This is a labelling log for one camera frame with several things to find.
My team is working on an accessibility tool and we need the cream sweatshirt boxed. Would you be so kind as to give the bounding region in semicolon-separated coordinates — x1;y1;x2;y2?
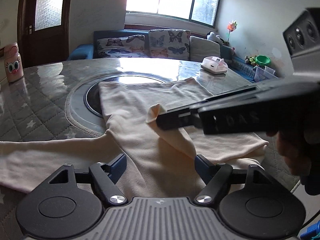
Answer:
1;78;268;198

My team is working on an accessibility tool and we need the right hand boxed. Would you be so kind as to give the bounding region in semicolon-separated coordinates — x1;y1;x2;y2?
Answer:
266;131;319;196

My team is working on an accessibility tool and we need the clear plastic storage box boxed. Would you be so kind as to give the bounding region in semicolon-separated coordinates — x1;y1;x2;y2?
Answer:
253;66;277;82

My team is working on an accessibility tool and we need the green plastic bowl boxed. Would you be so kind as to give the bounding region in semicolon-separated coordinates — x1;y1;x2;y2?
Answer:
255;55;271;67

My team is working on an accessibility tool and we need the round induction hob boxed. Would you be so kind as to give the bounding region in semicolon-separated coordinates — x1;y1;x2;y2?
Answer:
84;73;169;118

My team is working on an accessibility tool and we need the blue corner sofa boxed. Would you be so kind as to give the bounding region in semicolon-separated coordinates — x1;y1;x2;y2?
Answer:
68;29;276;82

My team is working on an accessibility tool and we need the pink tissue pack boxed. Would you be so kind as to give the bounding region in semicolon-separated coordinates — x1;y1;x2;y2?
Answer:
201;56;228;75

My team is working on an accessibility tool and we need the plush toy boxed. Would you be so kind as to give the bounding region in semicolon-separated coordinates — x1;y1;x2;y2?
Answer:
207;31;223;44

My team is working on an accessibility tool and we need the plain grey cushion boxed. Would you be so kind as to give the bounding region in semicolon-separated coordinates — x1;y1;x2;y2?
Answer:
189;36;220;62

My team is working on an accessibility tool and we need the butterfly cushion left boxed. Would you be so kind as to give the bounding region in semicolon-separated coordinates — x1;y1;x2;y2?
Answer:
96;35;148;58

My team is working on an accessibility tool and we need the butterfly cushion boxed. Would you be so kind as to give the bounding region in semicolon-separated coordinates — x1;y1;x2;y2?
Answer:
149;29;190;61
96;35;148;58

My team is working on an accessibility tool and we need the butterfly cushion right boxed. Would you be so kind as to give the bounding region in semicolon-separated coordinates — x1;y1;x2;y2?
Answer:
149;29;190;61

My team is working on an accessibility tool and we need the pink cartoon thermos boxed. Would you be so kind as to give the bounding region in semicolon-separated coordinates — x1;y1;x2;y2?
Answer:
4;42;24;83

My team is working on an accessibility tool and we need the dark wooden door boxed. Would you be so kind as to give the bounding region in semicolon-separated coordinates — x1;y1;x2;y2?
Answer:
17;0;71;68

